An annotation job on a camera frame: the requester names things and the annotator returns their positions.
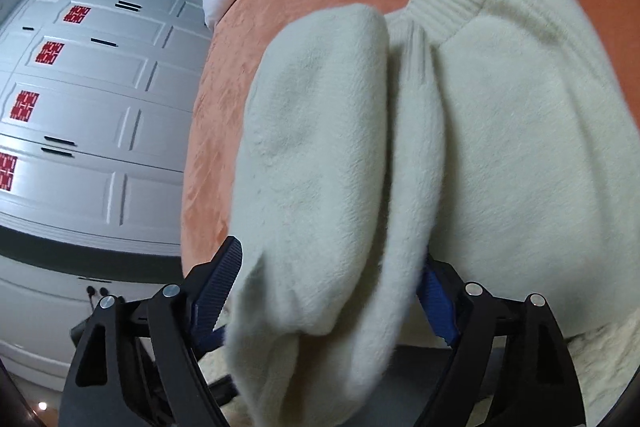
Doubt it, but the cream cherry knit cardigan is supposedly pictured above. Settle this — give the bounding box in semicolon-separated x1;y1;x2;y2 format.
226;0;639;426

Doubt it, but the cream fluffy fleece blanket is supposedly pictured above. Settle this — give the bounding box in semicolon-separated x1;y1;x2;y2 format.
198;309;639;426

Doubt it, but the white low cabinet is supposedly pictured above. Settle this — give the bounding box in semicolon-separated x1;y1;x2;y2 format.
0;258;160;391

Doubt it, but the white wardrobe with red stickers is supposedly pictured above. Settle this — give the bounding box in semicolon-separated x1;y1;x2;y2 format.
1;0;212;257

